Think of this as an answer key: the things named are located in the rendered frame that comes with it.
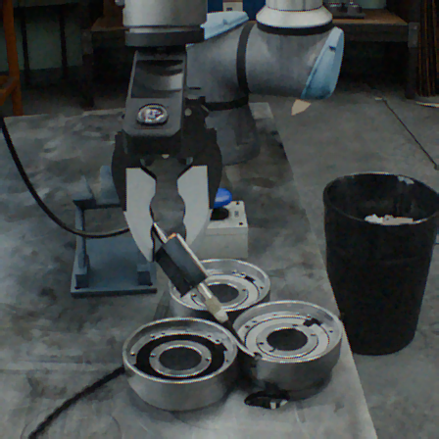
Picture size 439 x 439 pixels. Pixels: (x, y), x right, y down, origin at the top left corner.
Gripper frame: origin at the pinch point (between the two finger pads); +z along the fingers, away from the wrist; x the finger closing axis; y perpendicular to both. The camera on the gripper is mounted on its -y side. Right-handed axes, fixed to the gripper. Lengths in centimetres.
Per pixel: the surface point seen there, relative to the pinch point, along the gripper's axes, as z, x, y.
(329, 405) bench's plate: 12.7, -14.2, -7.8
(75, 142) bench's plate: 4, 19, 63
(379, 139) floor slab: 54, -90, 285
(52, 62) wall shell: 25, 91, 405
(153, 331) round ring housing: 8.6, 2.0, 0.5
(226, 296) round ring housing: 9.1, -5.4, 9.7
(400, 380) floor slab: 78, -55, 102
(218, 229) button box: 4.9, -4.8, 19.2
